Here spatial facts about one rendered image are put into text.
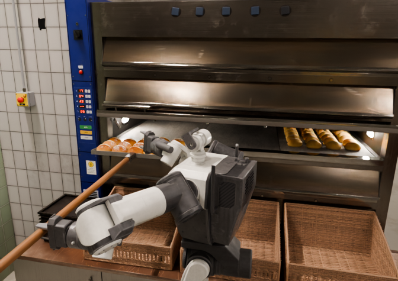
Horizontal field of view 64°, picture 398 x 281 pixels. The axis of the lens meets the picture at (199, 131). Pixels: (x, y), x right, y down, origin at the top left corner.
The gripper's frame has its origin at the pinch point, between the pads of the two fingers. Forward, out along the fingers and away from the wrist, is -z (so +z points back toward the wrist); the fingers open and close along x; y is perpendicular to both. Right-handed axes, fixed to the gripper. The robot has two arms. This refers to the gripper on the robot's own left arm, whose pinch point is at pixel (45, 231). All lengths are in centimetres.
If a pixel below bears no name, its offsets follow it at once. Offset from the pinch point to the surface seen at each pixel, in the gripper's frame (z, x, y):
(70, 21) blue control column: -52, -79, 110
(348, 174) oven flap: 129, 14, 114
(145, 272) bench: 13, 62, 59
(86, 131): -47, -6, 110
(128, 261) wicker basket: 1, 59, 63
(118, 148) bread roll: -12, -3, 86
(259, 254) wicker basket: 76, 61, 88
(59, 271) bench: -42, 69, 59
